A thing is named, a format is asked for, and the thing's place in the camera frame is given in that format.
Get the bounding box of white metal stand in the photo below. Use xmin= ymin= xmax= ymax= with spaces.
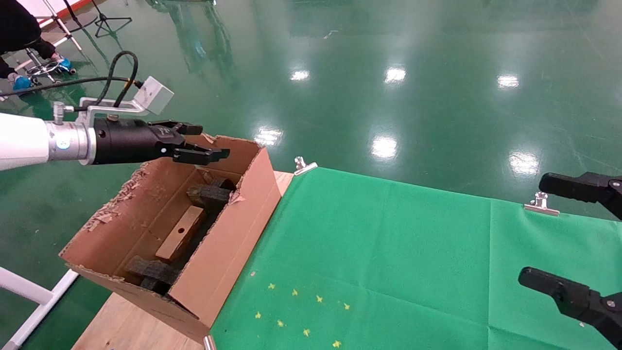
xmin=15 ymin=0 xmax=83 ymax=66

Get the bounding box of black camera cable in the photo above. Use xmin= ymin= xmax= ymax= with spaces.
xmin=0 ymin=50 xmax=144 ymax=108

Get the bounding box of black tripod stand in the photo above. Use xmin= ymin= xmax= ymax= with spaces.
xmin=92 ymin=0 xmax=133 ymax=38

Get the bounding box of large open cardboard carton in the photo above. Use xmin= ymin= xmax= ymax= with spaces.
xmin=58 ymin=134 xmax=282 ymax=343

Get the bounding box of person in black clothes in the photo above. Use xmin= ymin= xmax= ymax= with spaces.
xmin=0 ymin=0 xmax=56 ymax=81

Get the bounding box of green table cloth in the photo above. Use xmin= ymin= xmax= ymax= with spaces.
xmin=210 ymin=167 xmax=622 ymax=350

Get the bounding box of wheeled metal stool base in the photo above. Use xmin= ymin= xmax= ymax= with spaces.
xmin=22 ymin=49 xmax=77 ymax=88

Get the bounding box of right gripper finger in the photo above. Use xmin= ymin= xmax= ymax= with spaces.
xmin=518 ymin=267 xmax=622 ymax=348
xmin=538 ymin=172 xmax=622 ymax=220

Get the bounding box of small brown cardboard box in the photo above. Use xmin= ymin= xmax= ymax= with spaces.
xmin=155 ymin=205 xmax=207 ymax=263

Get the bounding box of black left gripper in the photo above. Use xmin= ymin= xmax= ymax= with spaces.
xmin=92 ymin=117 xmax=230 ymax=166

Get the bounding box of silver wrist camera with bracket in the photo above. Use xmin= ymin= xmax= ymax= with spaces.
xmin=52 ymin=76 xmax=174 ymax=127

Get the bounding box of black stand pole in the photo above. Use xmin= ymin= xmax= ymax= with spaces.
xmin=62 ymin=0 xmax=98 ymax=30

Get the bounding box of white board with orange edge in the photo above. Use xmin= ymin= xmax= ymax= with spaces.
xmin=17 ymin=0 xmax=90 ymax=20

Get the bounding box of silver metal binder clip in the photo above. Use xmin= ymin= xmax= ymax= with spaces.
xmin=523 ymin=192 xmax=560 ymax=217
xmin=294 ymin=157 xmax=318 ymax=176

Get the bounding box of black foam block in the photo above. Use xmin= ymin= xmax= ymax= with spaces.
xmin=186 ymin=177 xmax=239 ymax=214
xmin=125 ymin=255 xmax=181 ymax=296

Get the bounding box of white metal table frame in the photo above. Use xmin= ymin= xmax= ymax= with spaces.
xmin=0 ymin=266 xmax=79 ymax=350

